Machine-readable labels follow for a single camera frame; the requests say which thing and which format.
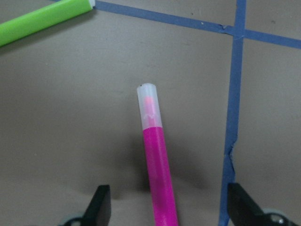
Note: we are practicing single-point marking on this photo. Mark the pink pen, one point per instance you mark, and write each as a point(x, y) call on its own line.
point(161, 189)

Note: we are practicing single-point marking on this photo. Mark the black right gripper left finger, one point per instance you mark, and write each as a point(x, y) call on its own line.
point(98, 212)

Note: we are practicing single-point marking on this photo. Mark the green pen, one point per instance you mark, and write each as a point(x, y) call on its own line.
point(42, 18)

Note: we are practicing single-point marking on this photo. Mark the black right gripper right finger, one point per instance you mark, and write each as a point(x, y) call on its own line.
point(244, 211)

